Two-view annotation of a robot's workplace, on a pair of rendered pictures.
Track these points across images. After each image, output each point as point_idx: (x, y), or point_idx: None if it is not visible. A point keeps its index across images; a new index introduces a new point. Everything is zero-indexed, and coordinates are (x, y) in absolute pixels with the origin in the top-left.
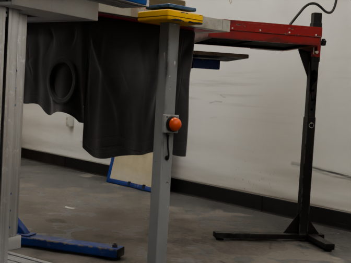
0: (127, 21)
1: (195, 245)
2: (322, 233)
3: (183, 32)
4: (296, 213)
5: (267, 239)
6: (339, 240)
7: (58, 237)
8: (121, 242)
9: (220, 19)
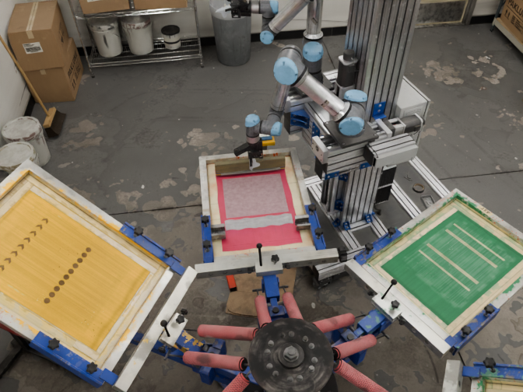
0: None
1: (121, 363)
2: (12, 339)
3: None
4: (22, 342)
5: (49, 362)
6: (1, 337)
7: (224, 385)
8: (167, 391)
9: (207, 155)
